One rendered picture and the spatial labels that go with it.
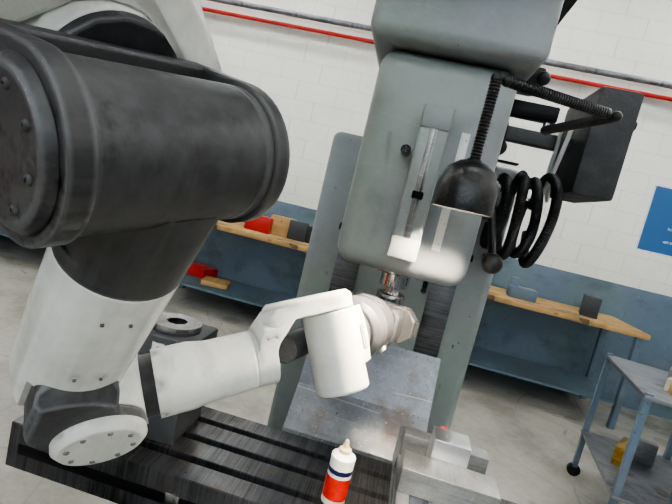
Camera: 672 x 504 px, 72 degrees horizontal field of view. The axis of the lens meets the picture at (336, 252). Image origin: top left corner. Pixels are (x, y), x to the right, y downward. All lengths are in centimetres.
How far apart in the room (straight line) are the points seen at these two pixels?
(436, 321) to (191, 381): 77
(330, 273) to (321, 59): 428
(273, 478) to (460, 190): 58
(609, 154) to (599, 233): 429
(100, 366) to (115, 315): 7
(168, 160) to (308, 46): 514
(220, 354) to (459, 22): 51
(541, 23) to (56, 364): 65
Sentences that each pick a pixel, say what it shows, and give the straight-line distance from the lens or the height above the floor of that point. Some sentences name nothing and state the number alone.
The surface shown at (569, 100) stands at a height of 158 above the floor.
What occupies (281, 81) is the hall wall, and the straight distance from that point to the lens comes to 534.
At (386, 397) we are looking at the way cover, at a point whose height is 97.
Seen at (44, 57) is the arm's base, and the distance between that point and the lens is 24.
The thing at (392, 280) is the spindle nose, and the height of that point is 129.
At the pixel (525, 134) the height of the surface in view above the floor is 162.
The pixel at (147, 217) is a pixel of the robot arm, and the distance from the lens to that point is 26.
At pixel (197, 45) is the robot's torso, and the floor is 149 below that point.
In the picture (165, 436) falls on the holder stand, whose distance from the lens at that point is 92.
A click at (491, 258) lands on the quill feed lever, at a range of 68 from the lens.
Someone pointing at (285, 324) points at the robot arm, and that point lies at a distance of 52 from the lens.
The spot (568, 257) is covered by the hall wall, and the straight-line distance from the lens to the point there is 525.
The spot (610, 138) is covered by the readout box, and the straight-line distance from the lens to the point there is 105.
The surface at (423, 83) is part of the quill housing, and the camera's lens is 70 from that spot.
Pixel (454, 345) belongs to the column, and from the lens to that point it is 119.
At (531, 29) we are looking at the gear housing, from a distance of 70.
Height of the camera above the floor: 140
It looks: 7 degrees down
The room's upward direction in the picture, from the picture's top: 13 degrees clockwise
